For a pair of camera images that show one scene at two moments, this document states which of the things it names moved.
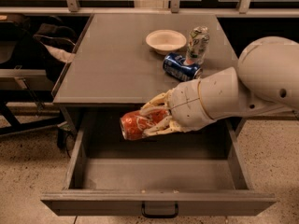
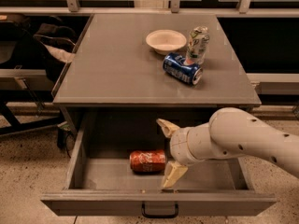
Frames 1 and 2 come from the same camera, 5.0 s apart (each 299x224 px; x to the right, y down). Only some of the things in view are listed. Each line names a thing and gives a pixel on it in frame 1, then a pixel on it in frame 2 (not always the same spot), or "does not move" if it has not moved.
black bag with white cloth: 43,47 does not move
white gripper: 186,105 to 179,147
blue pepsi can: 173,65 does not move
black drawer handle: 160,216 does not move
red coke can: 133,125 to 148,161
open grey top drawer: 200,172 does not move
